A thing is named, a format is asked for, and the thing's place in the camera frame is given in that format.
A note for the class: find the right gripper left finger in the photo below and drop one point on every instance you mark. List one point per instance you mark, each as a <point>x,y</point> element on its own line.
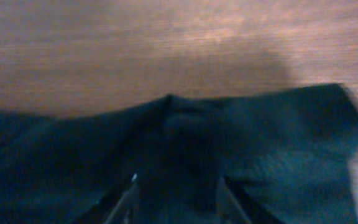
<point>117,207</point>

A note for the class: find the dark green shorts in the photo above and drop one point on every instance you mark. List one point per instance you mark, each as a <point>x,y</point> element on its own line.
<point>288,150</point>

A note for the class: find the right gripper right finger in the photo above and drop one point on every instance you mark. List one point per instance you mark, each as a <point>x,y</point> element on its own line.
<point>234,206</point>

